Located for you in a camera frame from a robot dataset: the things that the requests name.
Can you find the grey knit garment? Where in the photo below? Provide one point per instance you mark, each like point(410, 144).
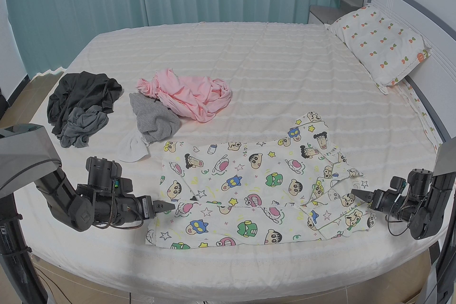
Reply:
point(153, 121)

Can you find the grey bedside table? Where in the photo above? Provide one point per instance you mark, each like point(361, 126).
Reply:
point(327, 14)

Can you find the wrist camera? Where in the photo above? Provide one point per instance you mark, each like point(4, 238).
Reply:
point(125, 185)
point(398, 183)

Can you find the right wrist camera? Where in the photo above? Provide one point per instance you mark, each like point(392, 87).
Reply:
point(398, 183)

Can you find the pink garment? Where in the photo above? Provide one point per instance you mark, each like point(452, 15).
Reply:
point(192, 96)

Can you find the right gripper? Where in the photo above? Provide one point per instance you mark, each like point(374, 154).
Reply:
point(384, 202)

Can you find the dark grey garment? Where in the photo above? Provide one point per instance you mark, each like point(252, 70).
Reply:
point(83, 128)

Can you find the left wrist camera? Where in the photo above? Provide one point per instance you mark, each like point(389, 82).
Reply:
point(125, 185)

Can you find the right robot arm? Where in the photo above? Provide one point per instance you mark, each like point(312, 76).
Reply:
point(434, 202)

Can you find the white printed pillow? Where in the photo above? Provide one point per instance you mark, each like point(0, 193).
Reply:
point(384, 42)

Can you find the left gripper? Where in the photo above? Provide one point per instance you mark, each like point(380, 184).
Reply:
point(137, 208)

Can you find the small white garment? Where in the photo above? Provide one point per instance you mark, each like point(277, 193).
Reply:
point(131, 149)

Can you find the white printed pyjama top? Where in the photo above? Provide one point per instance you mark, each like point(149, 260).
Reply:
point(249, 195)

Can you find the bed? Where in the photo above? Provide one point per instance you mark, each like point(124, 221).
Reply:
point(267, 64)

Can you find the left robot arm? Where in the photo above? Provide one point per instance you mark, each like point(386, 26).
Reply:
point(64, 195)

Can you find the black garment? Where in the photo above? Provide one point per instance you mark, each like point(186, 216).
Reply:
point(82, 92)

